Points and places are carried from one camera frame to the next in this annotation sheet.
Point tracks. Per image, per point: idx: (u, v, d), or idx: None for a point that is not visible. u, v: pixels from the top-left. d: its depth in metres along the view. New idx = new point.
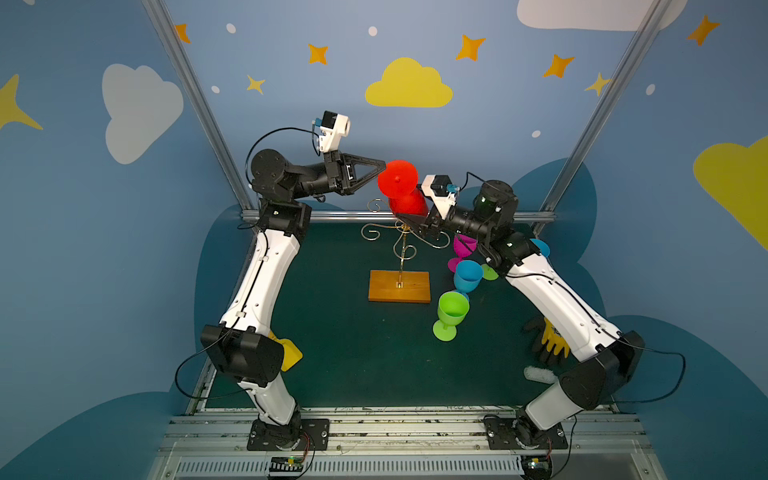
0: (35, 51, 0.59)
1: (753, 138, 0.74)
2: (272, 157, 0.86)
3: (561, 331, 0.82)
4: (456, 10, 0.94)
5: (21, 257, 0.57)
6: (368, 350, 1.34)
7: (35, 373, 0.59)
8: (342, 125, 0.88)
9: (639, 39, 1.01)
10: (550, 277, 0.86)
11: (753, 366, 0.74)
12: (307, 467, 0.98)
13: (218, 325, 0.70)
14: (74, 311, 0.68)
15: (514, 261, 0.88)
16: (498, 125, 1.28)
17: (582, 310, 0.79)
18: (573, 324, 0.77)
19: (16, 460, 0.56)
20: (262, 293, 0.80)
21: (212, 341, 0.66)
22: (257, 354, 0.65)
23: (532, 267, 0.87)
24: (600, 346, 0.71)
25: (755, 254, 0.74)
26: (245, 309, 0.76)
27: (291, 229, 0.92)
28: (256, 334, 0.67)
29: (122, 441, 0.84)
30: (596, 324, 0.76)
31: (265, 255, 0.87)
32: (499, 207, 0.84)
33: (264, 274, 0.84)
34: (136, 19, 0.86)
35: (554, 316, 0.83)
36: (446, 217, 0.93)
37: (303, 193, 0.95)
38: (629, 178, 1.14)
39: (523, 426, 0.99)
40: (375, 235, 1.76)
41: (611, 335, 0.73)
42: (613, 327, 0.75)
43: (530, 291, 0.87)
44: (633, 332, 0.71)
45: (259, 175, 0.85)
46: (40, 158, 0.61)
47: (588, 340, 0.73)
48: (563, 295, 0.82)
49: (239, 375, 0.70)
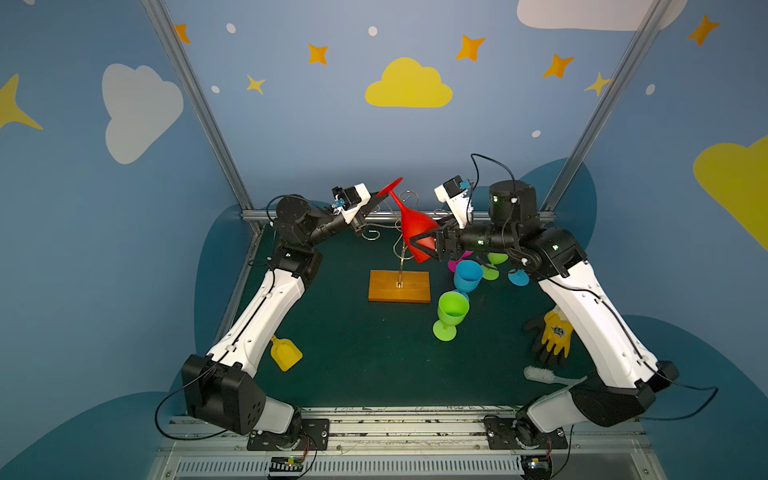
0: (35, 51, 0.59)
1: (753, 138, 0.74)
2: (296, 200, 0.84)
3: (593, 355, 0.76)
4: (456, 10, 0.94)
5: (21, 256, 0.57)
6: (368, 350, 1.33)
7: (37, 374, 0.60)
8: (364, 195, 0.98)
9: (639, 39, 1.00)
10: (597, 295, 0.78)
11: (754, 367, 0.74)
12: (307, 467, 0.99)
13: (205, 357, 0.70)
14: (73, 314, 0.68)
15: (556, 260, 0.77)
16: (498, 124, 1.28)
17: (624, 338, 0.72)
18: (614, 351, 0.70)
19: (14, 462, 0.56)
20: (256, 330, 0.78)
21: (193, 373, 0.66)
22: (237, 394, 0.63)
23: (578, 281, 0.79)
24: (642, 382, 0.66)
25: (756, 254, 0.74)
26: (236, 344, 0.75)
27: (300, 272, 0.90)
28: (238, 372, 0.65)
29: (123, 442, 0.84)
30: (638, 355, 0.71)
31: (269, 292, 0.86)
32: (515, 199, 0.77)
33: (263, 311, 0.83)
34: (136, 19, 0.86)
35: (589, 337, 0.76)
36: (463, 225, 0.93)
37: (321, 236, 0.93)
38: (629, 177, 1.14)
39: (523, 427, 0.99)
40: (375, 235, 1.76)
41: (651, 369, 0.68)
42: (654, 359, 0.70)
43: (567, 302, 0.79)
44: (671, 363, 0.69)
45: (283, 214, 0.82)
46: (41, 159, 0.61)
47: (629, 373, 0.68)
48: (608, 319, 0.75)
49: (211, 419, 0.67)
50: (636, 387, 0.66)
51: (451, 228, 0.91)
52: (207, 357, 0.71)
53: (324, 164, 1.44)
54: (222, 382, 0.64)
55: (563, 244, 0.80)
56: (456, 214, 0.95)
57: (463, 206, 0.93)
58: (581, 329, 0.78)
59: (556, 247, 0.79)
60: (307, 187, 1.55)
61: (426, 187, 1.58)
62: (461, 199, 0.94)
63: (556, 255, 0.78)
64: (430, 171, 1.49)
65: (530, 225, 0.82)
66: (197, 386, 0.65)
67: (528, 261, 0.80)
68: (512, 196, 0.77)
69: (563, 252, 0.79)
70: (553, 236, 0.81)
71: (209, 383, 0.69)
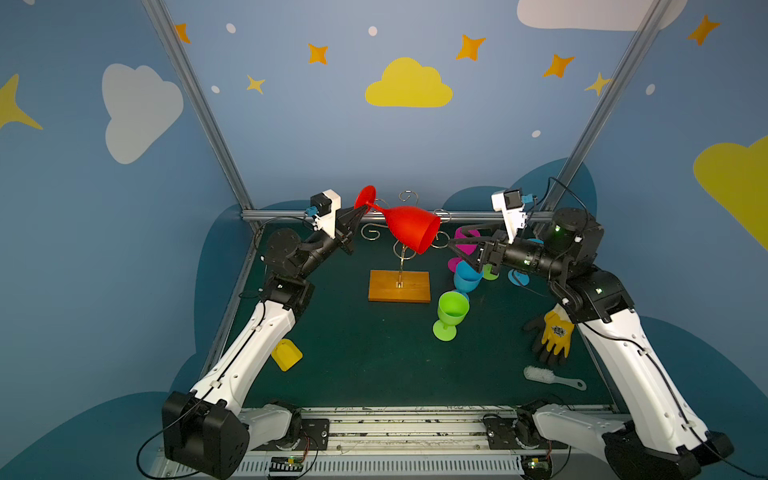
0: (35, 52, 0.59)
1: (752, 138, 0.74)
2: (288, 235, 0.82)
3: (635, 411, 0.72)
4: (456, 10, 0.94)
5: (22, 255, 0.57)
6: (368, 350, 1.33)
7: (36, 375, 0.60)
8: (337, 202, 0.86)
9: (639, 39, 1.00)
10: (641, 348, 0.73)
11: (755, 367, 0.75)
12: (307, 467, 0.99)
13: (187, 393, 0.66)
14: (74, 314, 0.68)
15: (599, 309, 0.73)
16: (497, 124, 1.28)
17: (670, 397, 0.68)
18: (656, 410, 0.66)
19: (15, 462, 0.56)
20: (244, 364, 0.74)
21: (174, 412, 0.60)
22: (219, 436, 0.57)
23: (620, 329, 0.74)
24: (684, 450, 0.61)
25: (757, 253, 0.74)
26: (221, 379, 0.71)
27: (291, 304, 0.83)
28: (222, 410, 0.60)
29: (123, 443, 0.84)
30: (684, 418, 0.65)
31: (258, 325, 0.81)
32: (579, 237, 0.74)
33: (251, 346, 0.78)
34: (136, 19, 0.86)
35: (630, 391, 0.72)
36: (513, 240, 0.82)
37: (314, 265, 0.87)
38: (629, 177, 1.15)
39: (523, 422, 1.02)
40: (375, 234, 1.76)
41: (699, 437, 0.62)
42: (704, 427, 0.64)
43: (609, 353, 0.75)
44: (725, 436, 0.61)
45: (273, 248, 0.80)
46: (41, 159, 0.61)
47: (670, 437, 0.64)
48: (652, 377, 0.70)
49: (190, 462, 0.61)
50: (677, 453, 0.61)
51: (501, 241, 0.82)
52: (189, 394, 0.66)
53: (324, 164, 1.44)
54: (203, 422, 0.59)
55: (608, 288, 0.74)
56: (509, 226, 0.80)
57: (519, 219, 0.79)
58: (624, 384, 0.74)
59: (600, 290, 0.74)
60: (307, 187, 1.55)
61: (426, 187, 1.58)
62: (518, 212, 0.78)
63: (599, 299, 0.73)
64: (430, 171, 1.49)
65: (584, 264, 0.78)
66: (177, 426, 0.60)
67: (568, 301, 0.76)
68: (577, 231, 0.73)
69: (607, 297, 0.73)
70: (601, 278, 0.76)
71: (190, 423, 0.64)
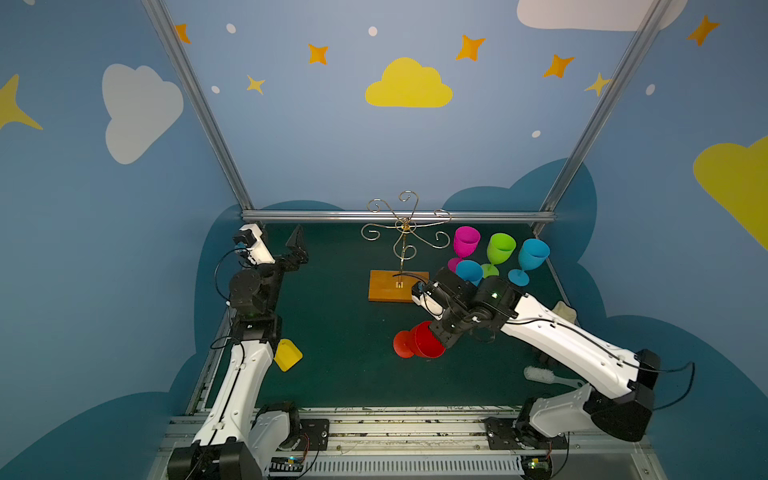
0: (36, 52, 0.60)
1: (753, 137, 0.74)
2: (248, 274, 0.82)
3: (579, 371, 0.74)
4: (456, 11, 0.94)
5: (21, 254, 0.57)
6: (369, 350, 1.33)
7: (35, 374, 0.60)
8: (256, 228, 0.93)
9: (639, 40, 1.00)
10: (549, 319, 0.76)
11: (753, 367, 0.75)
12: (307, 467, 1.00)
13: (190, 446, 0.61)
14: (74, 314, 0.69)
15: (505, 310, 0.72)
16: (500, 124, 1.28)
17: (595, 345, 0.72)
18: (594, 365, 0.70)
19: (17, 461, 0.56)
20: (240, 400, 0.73)
21: (184, 467, 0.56)
22: (240, 470, 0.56)
23: (526, 313, 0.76)
24: (633, 383, 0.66)
25: (757, 253, 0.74)
26: (222, 420, 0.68)
27: (268, 338, 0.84)
28: (236, 444, 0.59)
29: (124, 442, 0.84)
30: (614, 357, 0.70)
31: (242, 364, 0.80)
32: (437, 281, 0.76)
33: (240, 385, 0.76)
34: (136, 19, 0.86)
35: (565, 358, 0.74)
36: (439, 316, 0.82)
37: (275, 297, 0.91)
38: (629, 177, 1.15)
39: (526, 435, 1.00)
40: (375, 235, 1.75)
41: (633, 365, 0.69)
42: (629, 354, 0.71)
43: (533, 340, 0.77)
44: (645, 350, 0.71)
45: (237, 291, 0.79)
46: (41, 158, 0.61)
47: (617, 379, 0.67)
48: (568, 337, 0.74)
49: None
50: (631, 390, 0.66)
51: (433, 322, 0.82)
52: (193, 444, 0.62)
53: (325, 164, 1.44)
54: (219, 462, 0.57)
55: (498, 289, 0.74)
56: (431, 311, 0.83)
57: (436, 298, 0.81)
58: (558, 355, 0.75)
59: (495, 294, 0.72)
60: (307, 186, 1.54)
61: (426, 187, 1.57)
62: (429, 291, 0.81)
63: (499, 302, 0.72)
64: (430, 172, 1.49)
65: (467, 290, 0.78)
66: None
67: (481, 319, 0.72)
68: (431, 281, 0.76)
69: (504, 296, 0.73)
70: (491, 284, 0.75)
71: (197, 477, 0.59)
